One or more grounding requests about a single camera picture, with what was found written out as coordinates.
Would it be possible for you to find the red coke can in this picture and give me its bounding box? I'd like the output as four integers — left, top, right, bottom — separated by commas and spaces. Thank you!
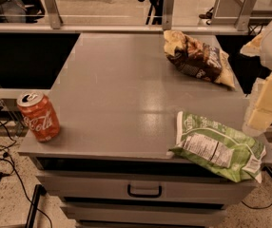
17, 91, 60, 143

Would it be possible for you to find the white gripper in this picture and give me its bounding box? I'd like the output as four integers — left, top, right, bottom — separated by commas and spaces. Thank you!
240, 21, 272, 137

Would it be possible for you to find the metal rail bracket left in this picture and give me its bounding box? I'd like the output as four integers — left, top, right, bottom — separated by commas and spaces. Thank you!
44, 0, 63, 29

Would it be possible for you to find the black drawer handle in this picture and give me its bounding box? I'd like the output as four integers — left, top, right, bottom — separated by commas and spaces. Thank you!
126, 184, 163, 199

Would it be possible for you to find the green jalapeno chip bag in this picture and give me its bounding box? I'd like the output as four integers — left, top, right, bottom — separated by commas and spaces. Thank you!
170, 111, 266, 183

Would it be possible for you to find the metal rail bracket middle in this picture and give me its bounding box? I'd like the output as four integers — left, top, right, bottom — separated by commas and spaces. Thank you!
162, 0, 174, 30

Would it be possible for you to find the black floor cable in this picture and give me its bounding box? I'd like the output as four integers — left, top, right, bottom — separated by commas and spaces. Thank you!
0, 104, 54, 228

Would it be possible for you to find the grey drawer cabinet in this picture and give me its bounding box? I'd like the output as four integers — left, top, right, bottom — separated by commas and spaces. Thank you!
20, 33, 256, 228

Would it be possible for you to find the brown chip bag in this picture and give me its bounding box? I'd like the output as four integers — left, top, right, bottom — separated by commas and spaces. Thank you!
164, 30, 235, 88

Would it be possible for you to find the metal rail bracket right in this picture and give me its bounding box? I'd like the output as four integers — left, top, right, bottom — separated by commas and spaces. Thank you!
235, 0, 257, 31

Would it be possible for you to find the metal rail bracket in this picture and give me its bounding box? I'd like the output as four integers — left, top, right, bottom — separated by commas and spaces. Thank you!
162, 0, 174, 30
235, 0, 257, 31
44, 0, 63, 29

